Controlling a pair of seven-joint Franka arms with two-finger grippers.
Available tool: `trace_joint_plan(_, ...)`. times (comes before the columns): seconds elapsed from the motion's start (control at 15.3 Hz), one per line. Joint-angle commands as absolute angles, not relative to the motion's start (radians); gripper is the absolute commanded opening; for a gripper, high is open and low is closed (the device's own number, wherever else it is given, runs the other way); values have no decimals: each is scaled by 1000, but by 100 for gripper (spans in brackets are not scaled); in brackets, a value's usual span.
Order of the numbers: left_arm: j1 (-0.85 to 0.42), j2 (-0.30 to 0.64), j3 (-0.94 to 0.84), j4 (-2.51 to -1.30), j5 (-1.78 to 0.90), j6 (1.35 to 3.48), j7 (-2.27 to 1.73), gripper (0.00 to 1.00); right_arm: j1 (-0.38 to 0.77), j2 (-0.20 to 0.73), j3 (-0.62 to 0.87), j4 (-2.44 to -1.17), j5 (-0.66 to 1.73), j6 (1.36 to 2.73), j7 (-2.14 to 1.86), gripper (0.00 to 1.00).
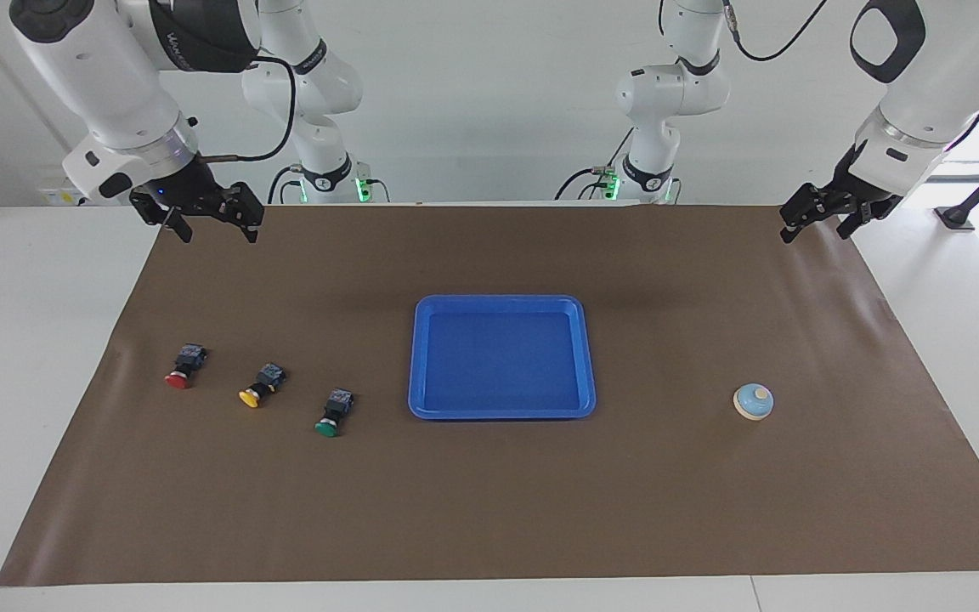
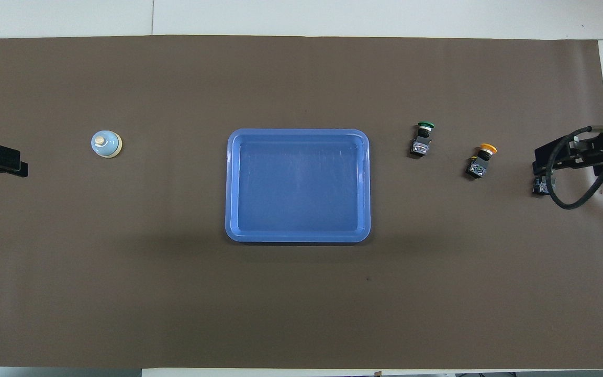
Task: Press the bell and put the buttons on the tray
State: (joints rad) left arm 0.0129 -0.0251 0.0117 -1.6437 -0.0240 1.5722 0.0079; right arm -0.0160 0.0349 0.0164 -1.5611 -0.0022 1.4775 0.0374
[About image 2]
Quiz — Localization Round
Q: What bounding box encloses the green push button switch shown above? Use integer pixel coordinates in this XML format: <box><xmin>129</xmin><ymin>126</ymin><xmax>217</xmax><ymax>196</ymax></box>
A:
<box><xmin>410</xmin><ymin>121</ymin><xmax>436</xmax><ymax>158</ymax></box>

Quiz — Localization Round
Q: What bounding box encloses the brown table mat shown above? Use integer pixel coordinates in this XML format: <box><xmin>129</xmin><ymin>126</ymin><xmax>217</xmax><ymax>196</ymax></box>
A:
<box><xmin>0</xmin><ymin>35</ymin><xmax>603</xmax><ymax>370</ymax></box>

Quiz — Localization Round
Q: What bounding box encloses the red push button switch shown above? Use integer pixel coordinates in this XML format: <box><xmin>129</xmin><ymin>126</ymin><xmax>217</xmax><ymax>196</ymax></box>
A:
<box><xmin>532</xmin><ymin>176</ymin><xmax>557</xmax><ymax>197</ymax></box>

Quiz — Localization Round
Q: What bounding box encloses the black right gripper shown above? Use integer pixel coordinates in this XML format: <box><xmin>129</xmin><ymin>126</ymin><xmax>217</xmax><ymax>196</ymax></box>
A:
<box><xmin>533</xmin><ymin>126</ymin><xmax>603</xmax><ymax>182</ymax></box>

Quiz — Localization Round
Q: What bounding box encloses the blue plastic tray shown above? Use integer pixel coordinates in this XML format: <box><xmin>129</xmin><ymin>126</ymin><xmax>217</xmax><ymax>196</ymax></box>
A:
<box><xmin>225</xmin><ymin>128</ymin><xmax>371</xmax><ymax>243</ymax></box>

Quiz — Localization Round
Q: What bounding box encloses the yellow push button switch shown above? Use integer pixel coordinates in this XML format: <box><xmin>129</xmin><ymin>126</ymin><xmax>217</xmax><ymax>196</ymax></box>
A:
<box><xmin>465</xmin><ymin>143</ymin><xmax>498</xmax><ymax>180</ymax></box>

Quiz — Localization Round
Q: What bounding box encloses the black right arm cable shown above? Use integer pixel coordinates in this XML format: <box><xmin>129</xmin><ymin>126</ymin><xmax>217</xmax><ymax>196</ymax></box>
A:
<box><xmin>544</xmin><ymin>128</ymin><xmax>603</xmax><ymax>210</ymax></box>

